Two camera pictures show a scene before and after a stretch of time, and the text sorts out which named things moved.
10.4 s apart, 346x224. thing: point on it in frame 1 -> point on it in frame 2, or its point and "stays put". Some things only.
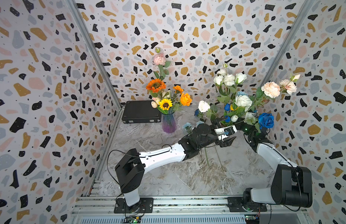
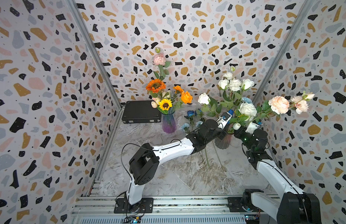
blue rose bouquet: [266, 120] -> [191, 114]
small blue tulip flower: [206, 157] stays put
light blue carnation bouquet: [241, 93] -> [246, 99]
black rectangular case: [141, 111] stays put
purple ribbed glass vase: [169, 122] stays put
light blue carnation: [187, 126] stays put
